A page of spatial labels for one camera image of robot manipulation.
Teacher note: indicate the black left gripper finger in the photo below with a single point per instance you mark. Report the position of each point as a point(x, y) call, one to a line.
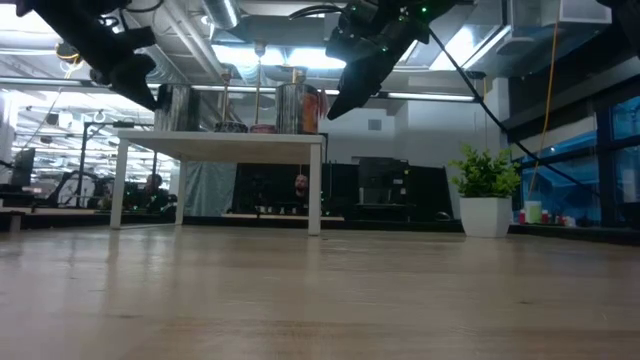
point(145, 72)
point(125, 77)

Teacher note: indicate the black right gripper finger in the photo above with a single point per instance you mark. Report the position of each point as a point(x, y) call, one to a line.
point(365, 80)

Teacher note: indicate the glass jar candle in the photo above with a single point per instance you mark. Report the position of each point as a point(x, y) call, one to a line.
point(175, 107)

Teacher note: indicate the glass jar orange label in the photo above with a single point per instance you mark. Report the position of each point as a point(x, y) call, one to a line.
point(295, 110)

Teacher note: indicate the pink patterned round tin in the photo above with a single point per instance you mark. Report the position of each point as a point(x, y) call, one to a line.
point(262, 129)

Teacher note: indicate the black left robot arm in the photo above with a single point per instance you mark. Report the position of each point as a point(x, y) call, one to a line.
point(55, 12)

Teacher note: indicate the long linear ceiling light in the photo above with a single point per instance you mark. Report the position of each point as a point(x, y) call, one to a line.
point(430, 96)

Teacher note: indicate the white perforated metal shelf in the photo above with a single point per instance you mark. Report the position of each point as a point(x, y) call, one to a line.
point(225, 145)

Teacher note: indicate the person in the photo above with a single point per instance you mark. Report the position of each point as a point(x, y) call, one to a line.
point(301, 184)
point(153, 182)

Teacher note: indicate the grey curtain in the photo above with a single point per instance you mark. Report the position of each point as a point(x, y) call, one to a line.
point(210, 190)

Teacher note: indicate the green plant in white pot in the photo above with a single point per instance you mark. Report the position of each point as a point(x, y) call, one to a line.
point(485, 175)

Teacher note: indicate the white cup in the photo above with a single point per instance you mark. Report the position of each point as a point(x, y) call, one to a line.
point(533, 212)

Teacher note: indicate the square wall vent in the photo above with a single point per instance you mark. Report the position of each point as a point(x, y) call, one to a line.
point(374, 125)

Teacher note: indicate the silver round air duct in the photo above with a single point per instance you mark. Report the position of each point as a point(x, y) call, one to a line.
point(222, 12)

